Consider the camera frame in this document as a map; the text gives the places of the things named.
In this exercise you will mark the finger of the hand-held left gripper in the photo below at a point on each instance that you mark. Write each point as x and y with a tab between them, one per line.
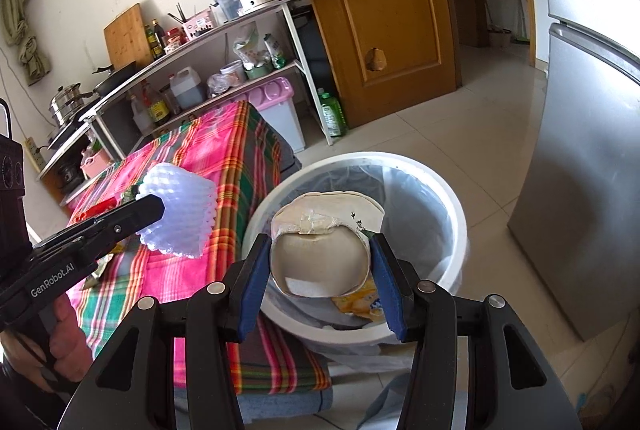
120	222

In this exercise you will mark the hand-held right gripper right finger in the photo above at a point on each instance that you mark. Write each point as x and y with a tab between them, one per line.
387	292

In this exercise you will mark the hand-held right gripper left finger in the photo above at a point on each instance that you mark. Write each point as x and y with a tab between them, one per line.
252	282

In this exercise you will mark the white foam fruit net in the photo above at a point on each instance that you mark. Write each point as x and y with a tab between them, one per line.
185	210

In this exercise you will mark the white paper bowl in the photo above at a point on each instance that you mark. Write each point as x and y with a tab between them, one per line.
320	260

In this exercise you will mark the white round trash bin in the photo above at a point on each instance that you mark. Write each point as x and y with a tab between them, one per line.
452	220

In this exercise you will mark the person's left hand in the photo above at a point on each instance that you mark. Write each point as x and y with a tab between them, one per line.
70	342

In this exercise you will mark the yellow snack wrapper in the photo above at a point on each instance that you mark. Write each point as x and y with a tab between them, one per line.
356	304

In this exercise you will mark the clear plastic bin liner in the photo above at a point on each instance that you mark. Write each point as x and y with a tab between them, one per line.
420	220

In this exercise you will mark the black induction cooker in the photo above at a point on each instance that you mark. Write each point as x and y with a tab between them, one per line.
67	135

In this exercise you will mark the clear plastic bottle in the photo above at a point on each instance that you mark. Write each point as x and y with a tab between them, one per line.
140	118

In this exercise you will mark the pink plaid tablecloth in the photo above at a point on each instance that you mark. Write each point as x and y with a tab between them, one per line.
200	150

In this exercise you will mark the white power strip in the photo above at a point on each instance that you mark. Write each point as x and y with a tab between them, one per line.
35	154

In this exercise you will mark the yellow label sauce bottle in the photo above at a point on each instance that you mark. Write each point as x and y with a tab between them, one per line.
157	110

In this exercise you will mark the steel steamer pot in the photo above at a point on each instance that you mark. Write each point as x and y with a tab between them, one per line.
67	105

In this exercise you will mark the black frying pan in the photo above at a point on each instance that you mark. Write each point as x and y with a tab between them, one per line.
115	78

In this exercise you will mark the plastic jug of dark liquid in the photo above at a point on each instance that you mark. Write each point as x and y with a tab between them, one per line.
187	88

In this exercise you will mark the crumpled clear plastic bag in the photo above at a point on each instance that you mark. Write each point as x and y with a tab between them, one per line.
220	85

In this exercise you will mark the pink plastic storage box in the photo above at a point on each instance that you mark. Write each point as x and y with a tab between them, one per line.
280	110

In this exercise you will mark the dark sauce bottle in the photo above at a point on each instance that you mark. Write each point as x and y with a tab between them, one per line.
158	40
149	44

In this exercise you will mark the wooden cutting board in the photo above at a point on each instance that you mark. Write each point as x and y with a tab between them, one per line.
127	38

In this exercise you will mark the green plastic bottle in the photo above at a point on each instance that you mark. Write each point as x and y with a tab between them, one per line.
332	115

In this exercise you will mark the white plastic tub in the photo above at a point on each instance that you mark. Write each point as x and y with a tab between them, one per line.
232	73

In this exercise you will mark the red lid jar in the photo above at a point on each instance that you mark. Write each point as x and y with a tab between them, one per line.
175	41

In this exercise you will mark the hanging beige towel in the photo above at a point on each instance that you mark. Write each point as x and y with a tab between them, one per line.
27	50

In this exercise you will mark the green bowl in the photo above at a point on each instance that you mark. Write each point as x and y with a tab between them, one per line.
258	72

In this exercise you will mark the pink utensil holder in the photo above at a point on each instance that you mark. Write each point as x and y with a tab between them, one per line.
197	26

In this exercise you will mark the white snack bag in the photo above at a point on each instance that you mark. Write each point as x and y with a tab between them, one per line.
247	45

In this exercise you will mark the silver refrigerator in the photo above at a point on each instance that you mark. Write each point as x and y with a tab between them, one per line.
585	160

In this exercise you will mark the clear plastic jug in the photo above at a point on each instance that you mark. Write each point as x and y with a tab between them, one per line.
226	6

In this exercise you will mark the white metal shelf rack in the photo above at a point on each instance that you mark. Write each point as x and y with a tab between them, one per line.
295	40

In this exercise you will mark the brown wooden door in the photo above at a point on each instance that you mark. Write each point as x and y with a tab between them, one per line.
380	10

